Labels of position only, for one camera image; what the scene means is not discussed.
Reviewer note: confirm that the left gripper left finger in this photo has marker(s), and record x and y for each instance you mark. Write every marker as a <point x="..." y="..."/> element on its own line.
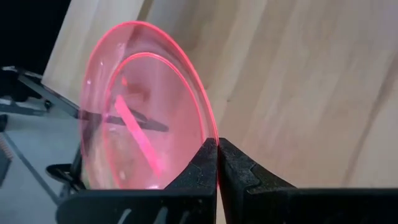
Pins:
<point x="155" y="207"/>

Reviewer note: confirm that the black aluminium table frame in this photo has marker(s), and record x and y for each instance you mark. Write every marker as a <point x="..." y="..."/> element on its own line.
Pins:
<point x="49" y="93"/>

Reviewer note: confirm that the pink translucent plastic plate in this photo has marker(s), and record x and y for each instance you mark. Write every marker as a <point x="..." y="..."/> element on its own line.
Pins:
<point x="149" y="118"/>

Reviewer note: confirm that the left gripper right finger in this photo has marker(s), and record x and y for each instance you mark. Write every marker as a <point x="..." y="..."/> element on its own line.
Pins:
<point x="295" y="207"/>

